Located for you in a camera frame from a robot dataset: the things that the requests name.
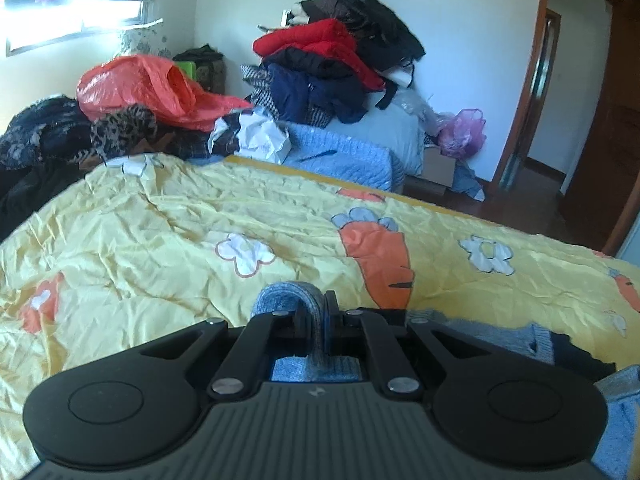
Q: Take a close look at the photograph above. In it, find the pink plastic bag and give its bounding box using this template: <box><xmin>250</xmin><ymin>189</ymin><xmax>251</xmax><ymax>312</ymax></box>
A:
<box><xmin>437</xmin><ymin>108</ymin><xmax>488</xmax><ymax>159</ymax></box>

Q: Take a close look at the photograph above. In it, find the checked cloth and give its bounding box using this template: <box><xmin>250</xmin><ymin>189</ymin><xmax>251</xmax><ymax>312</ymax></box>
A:
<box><xmin>241</xmin><ymin>64</ymin><xmax>332</xmax><ymax>129</ymax></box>

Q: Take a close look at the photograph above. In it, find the white crumpled plastic bag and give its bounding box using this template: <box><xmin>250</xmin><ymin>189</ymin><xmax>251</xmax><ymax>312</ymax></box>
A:
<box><xmin>207</xmin><ymin>110</ymin><xmax>293</xmax><ymax>164</ymax></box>

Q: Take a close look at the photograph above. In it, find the dark olive bag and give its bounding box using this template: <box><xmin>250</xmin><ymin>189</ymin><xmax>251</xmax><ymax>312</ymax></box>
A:
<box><xmin>172</xmin><ymin>44</ymin><xmax>227</xmax><ymax>94</ymax></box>

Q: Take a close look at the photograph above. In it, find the blue quilted blanket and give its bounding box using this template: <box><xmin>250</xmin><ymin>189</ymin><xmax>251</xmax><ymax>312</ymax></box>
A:
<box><xmin>225</xmin><ymin>122</ymin><xmax>407</xmax><ymax>194</ymax></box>

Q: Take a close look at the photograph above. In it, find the blue cloth on floor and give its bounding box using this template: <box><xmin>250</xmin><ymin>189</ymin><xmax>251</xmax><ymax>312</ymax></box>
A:
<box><xmin>451</xmin><ymin>162</ymin><xmax>487</xmax><ymax>202</ymax></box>

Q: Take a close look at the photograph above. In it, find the wooden door frame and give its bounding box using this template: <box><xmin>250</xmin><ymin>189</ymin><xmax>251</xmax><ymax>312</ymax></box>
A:
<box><xmin>491</xmin><ymin>0</ymin><xmax>562</xmax><ymax>192</ymax></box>

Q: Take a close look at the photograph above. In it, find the clear plastic bag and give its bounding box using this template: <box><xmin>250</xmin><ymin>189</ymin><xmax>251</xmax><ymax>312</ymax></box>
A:
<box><xmin>390</xmin><ymin>87</ymin><xmax>447</xmax><ymax>137</ymax></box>

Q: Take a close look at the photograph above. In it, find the leopard print cloth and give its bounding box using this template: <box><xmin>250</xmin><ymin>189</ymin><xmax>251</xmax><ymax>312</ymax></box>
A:
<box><xmin>90</xmin><ymin>105</ymin><xmax>159</xmax><ymax>162</ymax></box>

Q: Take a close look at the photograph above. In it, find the bright window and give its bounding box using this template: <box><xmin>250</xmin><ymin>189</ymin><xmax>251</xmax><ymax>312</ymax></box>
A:
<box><xmin>4</xmin><ymin>0</ymin><xmax>164</xmax><ymax>57</ymax></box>

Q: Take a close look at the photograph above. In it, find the black garment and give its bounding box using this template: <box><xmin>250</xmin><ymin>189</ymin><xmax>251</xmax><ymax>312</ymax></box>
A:
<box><xmin>299</xmin><ymin>0</ymin><xmax>427</xmax><ymax>74</ymax></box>

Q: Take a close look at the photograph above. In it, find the pale blue bed cover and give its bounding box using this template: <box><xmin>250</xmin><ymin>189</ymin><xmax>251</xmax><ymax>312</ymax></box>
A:
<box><xmin>357</xmin><ymin>100</ymin><xmax>427</xmax><ymax>177</ymax></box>

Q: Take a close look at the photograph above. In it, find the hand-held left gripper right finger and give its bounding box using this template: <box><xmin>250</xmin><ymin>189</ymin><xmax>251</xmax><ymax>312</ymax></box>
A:
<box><xmin>324</xmin><ymin>290</ymin><xmax>502</xmax><ymax>402</ymax></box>

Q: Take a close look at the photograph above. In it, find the navy jacket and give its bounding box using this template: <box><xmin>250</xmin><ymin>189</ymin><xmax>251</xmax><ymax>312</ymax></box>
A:
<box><xmin>262</xmin><ymin>47</ymin><xmax>372</xmax><ymax>124</ymax></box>

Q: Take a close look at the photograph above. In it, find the black floral cloth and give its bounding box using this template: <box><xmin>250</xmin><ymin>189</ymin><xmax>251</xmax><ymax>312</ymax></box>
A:
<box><xmin>0</xmin><ymin>95</ymin><xmax>94</xmax><ymax>172</ymax></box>

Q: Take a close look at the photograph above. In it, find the grey sweater with navy sleeves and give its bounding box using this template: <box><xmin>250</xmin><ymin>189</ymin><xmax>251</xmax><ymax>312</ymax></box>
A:
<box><xmin>251</xmin><ymin>281</ymin><xmax>640</xmax><ymax>480</ymax></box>

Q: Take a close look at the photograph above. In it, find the orange plastic bag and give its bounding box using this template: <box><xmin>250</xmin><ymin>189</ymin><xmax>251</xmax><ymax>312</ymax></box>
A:
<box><xmin>76</xmin><ymin>55</ymin><xmax>254</xmax><ymax>134</ymax></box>

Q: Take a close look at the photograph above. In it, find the yellow carrot print bedsheet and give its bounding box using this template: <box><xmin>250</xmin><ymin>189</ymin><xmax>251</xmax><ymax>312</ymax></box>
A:
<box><xmin>0</xmin><ymin>152</ymin><xmax>640</xmax><ymax>480</ymax></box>

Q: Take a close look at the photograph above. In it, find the dark cloth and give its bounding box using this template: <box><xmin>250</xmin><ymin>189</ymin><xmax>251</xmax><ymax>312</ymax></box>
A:
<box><xmin>0</xmin><ymin>160</ymin><xmax>87</xmax><ymax>242</ymax></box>

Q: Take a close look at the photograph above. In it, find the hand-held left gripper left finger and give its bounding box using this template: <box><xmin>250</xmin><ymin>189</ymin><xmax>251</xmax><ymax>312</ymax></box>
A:
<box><xmin>140</xmin><ymin>309</ymin><xmax>314</xmax><ymax>402</ymax></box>

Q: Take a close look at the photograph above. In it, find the brown wooden door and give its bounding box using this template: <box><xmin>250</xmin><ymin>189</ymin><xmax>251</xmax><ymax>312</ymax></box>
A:
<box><xmin>564</xmin><ymin>5</ymin><xmax>640</xmax><ymax>257</ymax></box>

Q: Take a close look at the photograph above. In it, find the white garment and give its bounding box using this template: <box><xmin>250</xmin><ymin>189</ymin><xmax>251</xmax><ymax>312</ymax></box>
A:
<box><xmin>384</xmin><ymin>60</ymin><xmax>417</xmax><ymax>89</ymax></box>

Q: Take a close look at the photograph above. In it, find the cardboard box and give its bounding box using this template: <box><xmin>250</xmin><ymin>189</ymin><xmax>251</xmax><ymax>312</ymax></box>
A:
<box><xmin>404</xmin><ymin>142</ymin><xmax>459</xmax><ymax>197</ymax></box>

